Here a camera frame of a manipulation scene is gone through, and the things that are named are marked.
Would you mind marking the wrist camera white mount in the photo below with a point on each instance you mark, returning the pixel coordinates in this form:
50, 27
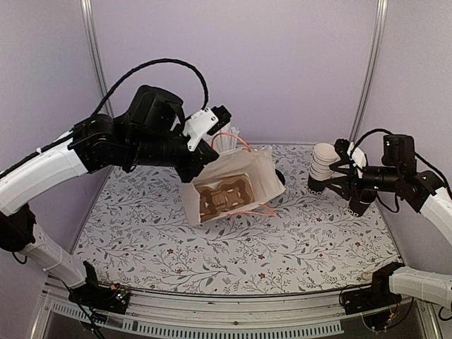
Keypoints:
357, 156
205, 121

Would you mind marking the white paper bag orange handles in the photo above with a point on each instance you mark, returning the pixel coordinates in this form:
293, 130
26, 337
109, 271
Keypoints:
254, 163

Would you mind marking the stack of black cup lids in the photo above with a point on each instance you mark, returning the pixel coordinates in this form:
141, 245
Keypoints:
280, 176

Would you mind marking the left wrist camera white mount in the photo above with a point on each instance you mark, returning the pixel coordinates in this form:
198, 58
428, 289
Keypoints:
205, 121

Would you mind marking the right aluminium frame post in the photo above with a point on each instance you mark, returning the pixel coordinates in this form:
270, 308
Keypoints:
375, 47

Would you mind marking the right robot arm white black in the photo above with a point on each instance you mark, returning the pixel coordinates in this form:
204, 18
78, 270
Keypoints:
427, 193

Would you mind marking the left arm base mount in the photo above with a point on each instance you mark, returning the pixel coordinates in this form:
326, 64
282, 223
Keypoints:
113, 298

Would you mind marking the floral table mat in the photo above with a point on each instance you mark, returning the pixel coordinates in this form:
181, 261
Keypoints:
137, 234

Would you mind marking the bundle of white wrapped straws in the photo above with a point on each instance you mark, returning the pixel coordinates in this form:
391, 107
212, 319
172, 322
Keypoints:
226, 139

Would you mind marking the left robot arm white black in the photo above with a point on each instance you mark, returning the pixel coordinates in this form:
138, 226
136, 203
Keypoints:
153, 131

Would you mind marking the aluminium front rail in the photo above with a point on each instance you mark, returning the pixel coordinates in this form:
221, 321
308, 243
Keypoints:
260, 311

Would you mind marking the left aluminium frame post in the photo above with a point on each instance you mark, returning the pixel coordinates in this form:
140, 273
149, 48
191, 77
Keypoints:
93, 46

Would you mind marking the aluminium frame post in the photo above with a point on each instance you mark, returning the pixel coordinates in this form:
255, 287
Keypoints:
375, 47
93, 46

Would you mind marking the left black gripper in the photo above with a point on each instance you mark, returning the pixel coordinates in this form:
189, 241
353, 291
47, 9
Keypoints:
207, 155

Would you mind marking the stack of paper cups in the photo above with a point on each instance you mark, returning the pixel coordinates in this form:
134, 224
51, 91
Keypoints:
322, 157

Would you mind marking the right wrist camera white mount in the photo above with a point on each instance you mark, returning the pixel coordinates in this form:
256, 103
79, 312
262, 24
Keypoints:
357, 156

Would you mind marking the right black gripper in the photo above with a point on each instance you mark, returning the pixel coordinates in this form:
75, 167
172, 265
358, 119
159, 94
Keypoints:
345, 181

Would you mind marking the black paper coffee cup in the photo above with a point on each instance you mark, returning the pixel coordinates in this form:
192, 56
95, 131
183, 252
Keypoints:
358, 205

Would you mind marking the brown cardboard cup carrier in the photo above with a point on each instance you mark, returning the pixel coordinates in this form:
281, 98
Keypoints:
227, 195

